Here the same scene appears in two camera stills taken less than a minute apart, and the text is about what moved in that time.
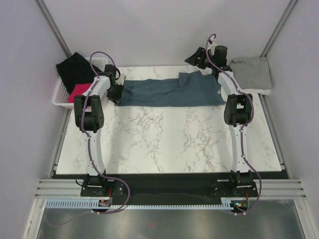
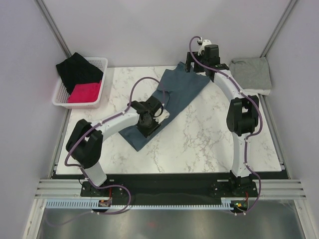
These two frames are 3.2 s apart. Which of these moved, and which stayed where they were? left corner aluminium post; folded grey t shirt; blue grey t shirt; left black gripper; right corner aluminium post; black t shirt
Moved: left black gripper; blue grey t shirt
Stayed: right corner aluminium post; folded grey t shirt; black t shirt; left corner aluminium post
